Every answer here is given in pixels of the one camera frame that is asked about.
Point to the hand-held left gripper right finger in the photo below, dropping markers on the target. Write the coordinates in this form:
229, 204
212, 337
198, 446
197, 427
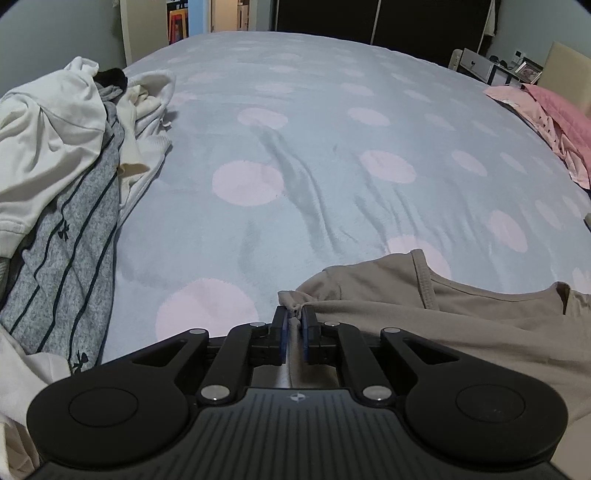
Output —
308, 339

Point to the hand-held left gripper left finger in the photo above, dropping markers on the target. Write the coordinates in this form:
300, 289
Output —
281, 339

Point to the beige shirt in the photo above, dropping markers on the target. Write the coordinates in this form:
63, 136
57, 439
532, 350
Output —
461, 323

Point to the polka dot bed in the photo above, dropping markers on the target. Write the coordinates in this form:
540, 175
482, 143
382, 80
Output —
323, 161

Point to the grey striped garment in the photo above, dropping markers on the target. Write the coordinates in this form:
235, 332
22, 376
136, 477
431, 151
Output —
69, 258

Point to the cream knit garment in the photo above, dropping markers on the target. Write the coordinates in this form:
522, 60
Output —
147, 115

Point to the white cotton garment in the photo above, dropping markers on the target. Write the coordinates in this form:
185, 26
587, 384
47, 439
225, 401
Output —
18, 392

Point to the black cloth item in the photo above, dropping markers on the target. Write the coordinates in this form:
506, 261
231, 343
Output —
113, 77

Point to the light pink pillow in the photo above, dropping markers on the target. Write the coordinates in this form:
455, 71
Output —
521, 104

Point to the white nightstand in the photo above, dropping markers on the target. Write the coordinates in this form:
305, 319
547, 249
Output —
475, 64

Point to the orange stool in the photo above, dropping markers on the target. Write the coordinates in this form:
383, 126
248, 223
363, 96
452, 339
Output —
178, 26

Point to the black wardrobe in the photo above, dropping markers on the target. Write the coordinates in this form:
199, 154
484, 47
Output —
415, 27

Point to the cream bedroom door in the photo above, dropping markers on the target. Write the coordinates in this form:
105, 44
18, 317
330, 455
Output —
143, 27

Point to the white hanging cloth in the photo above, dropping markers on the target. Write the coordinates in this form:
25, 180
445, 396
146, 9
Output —
489, 18

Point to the cream padded headboard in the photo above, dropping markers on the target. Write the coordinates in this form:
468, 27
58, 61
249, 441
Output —
568, 69

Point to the small photo frame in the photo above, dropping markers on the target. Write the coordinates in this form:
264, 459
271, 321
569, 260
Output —
530, 70

